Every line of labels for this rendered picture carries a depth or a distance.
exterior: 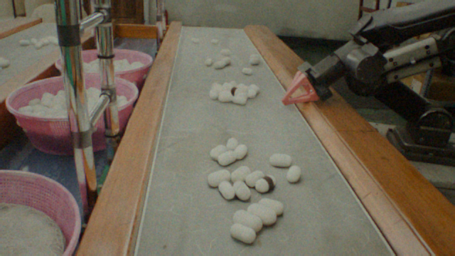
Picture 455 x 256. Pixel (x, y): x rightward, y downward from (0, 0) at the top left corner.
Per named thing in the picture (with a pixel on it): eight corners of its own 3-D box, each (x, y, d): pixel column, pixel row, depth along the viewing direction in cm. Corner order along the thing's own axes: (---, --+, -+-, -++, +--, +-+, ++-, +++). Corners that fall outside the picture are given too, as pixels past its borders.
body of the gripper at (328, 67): (312, 77, 73) (342, 57, 72) (298, 65, 82) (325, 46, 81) (326, 101, 76) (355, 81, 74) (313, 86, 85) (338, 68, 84)
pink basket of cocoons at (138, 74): (157, 78, 116) (156, 50, 112) (147, 109, 92) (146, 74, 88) (76, 76, 113) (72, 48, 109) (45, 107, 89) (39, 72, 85)
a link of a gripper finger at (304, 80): (276, 95, 77) (313, 70, 75) (270, 84, 83) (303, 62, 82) (293, 117, 80) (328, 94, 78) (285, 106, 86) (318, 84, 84)
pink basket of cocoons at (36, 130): (126, 104, 94) (125, 70, 90) (153, 151, 72) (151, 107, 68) (18, 117, 82) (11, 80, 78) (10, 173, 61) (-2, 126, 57)
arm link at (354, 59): (388, 39, 78) (366, 12, 75) (416, 52, 68) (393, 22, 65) (349, 77, 81) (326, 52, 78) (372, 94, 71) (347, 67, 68)
